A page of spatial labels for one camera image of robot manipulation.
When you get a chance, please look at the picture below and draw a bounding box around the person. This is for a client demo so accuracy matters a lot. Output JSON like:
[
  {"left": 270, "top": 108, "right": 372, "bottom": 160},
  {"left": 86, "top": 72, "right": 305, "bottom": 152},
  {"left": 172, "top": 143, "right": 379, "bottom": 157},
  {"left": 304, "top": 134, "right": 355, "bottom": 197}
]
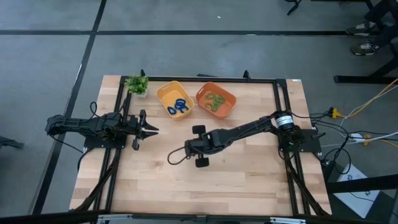
[{"left": 363, "top": 0, "right": 398, "bottom": 48}]

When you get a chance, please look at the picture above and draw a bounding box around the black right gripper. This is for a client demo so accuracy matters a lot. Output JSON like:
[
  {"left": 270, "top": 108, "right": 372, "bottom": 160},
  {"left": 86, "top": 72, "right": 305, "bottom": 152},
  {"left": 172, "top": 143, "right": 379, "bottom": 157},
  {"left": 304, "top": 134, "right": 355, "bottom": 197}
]
[{"left": 192, "top": 124, "right": 226, "bottom": 169}]

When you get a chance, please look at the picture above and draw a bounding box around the black office desk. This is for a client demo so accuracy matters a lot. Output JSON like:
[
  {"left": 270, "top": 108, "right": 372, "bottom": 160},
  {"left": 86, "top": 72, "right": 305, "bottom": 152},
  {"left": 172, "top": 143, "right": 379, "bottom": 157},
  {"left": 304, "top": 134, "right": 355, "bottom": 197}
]
[{"left": 334, "top": 0, "right": 398, "bottom": 85}]

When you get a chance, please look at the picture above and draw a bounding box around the black metal beam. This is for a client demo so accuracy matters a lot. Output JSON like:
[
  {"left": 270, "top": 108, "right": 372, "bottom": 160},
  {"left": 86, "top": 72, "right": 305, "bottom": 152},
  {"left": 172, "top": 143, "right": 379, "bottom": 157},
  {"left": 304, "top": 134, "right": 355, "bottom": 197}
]
[{"left": 326, "top": 174, "right": 398, "bottom": 194}]

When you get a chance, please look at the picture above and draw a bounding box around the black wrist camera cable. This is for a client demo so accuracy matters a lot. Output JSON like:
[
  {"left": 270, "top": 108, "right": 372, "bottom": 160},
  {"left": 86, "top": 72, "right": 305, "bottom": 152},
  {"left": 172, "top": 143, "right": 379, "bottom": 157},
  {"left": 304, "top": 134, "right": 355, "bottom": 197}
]
[{"left": 167, "top": 145, "right": 191, "bottom": 166}]

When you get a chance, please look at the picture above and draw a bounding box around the white power strip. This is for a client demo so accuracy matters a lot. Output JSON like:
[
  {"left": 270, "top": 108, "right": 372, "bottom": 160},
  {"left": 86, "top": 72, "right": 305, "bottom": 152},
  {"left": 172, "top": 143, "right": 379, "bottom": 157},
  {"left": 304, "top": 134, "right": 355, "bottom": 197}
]
[{"left": 349, "top": 133, "right": 366, "bottom": 144}]

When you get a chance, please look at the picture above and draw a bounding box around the black aluminium table frame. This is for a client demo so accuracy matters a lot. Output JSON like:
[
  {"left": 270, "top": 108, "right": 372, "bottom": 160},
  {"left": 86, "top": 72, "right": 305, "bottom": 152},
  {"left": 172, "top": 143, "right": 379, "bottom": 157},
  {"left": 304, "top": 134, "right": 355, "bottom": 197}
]
[{"left": 0, "top": 68, "right": 398, "bottom": 224}]

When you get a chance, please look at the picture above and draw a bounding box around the black chair base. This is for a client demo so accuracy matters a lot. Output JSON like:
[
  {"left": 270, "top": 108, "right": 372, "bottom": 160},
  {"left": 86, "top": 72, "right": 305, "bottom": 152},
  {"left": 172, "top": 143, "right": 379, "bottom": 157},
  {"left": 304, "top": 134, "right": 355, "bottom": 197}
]
[{"left": 285, "top": 0, "right": 304, "bottom": 16}]

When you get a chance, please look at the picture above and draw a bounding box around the green artificial plant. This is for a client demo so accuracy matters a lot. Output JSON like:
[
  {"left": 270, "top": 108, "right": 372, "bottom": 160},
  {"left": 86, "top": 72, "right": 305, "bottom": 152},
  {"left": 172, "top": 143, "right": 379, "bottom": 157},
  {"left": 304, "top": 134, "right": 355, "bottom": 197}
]
[{"left": 124, "top": 74, "right": 150, "bottom": 96}]

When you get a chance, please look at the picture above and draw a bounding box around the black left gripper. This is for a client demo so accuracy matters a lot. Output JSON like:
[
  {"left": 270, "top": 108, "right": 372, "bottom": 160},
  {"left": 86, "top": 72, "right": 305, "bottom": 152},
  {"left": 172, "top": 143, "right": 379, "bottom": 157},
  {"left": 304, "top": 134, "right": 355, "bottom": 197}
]
[{"left": 126, "top": 110, "right": 160, "bottom": 151}]

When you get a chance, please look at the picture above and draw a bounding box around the yellow floor cable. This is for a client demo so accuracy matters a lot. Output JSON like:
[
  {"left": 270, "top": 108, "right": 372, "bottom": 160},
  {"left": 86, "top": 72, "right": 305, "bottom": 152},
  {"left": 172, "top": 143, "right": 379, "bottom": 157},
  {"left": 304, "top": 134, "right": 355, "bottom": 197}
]
[{"left": 340, "top": 77, "right": 398, "bottom": 119}]

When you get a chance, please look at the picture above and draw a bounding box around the white cardboard box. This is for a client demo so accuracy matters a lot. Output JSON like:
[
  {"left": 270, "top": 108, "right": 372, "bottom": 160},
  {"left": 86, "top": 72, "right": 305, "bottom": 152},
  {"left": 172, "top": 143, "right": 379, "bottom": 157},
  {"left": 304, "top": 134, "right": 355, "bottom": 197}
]
[{"left": 332, "top": 164, "right": 382, "bottom": 218}]

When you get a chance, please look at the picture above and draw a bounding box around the yellow plastic bin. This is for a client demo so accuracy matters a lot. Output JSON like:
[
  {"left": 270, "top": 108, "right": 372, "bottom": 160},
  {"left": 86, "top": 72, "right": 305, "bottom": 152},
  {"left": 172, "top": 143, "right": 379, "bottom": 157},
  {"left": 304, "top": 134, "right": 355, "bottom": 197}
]
[{"left": 155, "top": 80, "right": 195, "bottom": 120}]

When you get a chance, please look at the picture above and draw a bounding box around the orange plastic bin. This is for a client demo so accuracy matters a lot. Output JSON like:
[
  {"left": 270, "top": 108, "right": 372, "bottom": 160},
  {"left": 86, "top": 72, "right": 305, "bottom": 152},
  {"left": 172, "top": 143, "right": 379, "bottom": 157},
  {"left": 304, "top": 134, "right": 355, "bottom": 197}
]
[{"left": 195, "top": 82, "right": 238, "bottom": 120}]

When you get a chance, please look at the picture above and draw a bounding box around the black stand leg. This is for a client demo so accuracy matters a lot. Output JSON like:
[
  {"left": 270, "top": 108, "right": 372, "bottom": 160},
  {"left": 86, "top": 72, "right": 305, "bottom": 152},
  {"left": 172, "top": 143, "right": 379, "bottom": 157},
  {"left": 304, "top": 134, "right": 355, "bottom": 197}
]
[{"left": 0, "top": 136, "right": 25, "bottom": 150}]

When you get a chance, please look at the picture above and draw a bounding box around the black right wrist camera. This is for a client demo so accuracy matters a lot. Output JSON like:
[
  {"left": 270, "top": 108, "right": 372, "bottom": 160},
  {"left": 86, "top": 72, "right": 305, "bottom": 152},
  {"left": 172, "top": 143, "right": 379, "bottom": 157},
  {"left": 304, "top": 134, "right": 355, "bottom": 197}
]
[{"left": 183, "top": 139, "right": 197, "bottom": 157}]

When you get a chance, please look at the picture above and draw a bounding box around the person's shoe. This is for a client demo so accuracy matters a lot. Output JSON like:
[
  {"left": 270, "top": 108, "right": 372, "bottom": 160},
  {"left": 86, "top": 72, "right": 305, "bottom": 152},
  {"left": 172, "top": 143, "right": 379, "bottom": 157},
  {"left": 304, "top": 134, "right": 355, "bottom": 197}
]
[
  {"left": 345, "top": 21, "right": 373, "bottom": 36},
  {"left": 350, "top": 42, "right": 380, "bottom": 56}
]

